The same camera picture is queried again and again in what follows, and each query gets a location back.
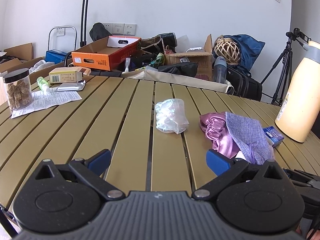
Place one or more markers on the orange cardboard box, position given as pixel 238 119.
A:
pixel 106 53

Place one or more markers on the grey water bottle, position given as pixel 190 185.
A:
pixel 219 70

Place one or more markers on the small green bottle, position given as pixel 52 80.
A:
pixel 43 85

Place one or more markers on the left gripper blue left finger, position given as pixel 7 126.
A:
pixel 99 162

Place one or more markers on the folding slatted camping table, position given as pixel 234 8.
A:
pixel 117 114

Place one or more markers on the clear jar with snacks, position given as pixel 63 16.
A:
pixel 18 89

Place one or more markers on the purple woven pouch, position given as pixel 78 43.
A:
pixel 250 138

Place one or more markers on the printed paper leaflet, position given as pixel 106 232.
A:
pixel 42 101

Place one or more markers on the silver foil pouch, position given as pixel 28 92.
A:
pixel 71 86

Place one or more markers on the open brown cardboard box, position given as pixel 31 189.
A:
pixel 204 59

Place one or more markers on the blue bag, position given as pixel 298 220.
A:
pixel 250 49

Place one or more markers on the woven rattan ball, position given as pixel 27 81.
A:
pixel 227 48

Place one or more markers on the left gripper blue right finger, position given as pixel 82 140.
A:
pixel 217 162

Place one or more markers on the small yellow medicine box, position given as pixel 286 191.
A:
pixel 68 74

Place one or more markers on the black camera tripod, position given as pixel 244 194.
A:
pixel 286 58

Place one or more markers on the person's hand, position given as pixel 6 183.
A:
pixel 308 233

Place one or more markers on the yellow thermos jug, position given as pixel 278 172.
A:
pixel 300 107

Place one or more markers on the crumpled clear plastic bag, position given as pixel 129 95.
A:
pixel 170 116

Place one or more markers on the pink satin cloth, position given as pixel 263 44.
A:
pixel 215 128

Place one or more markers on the small blue white box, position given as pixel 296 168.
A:
pixel 273 136

